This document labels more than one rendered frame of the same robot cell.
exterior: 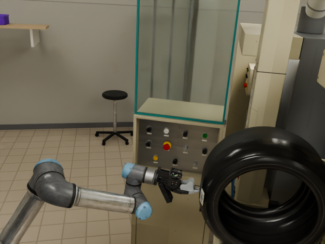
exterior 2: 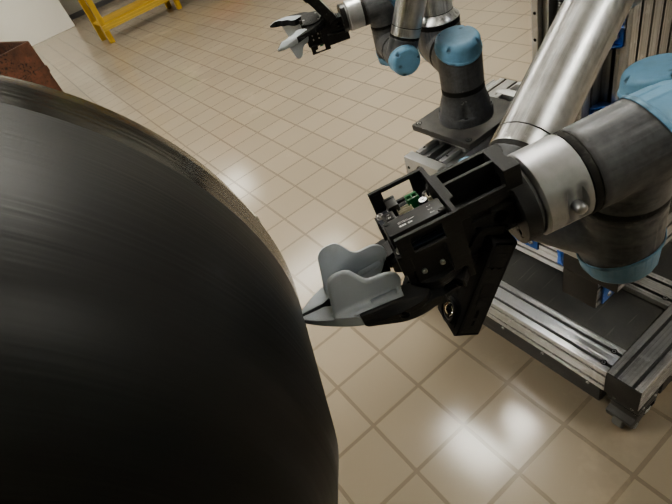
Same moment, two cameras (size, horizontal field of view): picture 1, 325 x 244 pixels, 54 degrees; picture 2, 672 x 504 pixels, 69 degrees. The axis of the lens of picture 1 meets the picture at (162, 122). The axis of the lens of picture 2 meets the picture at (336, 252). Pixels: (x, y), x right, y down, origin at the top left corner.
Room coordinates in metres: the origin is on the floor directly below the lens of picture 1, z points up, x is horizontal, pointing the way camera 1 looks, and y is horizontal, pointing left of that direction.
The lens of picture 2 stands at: (1.56, -0.20, 1.46)
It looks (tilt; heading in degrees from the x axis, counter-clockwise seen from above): 40 degrees down; 169
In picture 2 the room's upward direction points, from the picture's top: 21 degrees counter-clockwise
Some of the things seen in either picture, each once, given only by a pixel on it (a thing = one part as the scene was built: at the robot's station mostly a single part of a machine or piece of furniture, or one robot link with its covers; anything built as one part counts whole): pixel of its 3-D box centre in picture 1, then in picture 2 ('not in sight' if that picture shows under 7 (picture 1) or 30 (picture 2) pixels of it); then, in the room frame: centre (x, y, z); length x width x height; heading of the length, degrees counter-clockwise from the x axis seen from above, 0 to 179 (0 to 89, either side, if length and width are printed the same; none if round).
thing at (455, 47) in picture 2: not in sight; (458, 57); (0.44, 0.51, 0.88); 0.13 x 0.12 x 0.14; 167
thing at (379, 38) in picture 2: not in sight; (389, 43); (0.30, 0.39, 0.94); 0.11 x 0.08 x 0.11; 167
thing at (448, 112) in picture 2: not in sight; (464, 98); (0.44, 0.51, 0.77); 0.15 x 0.15 x 0.10
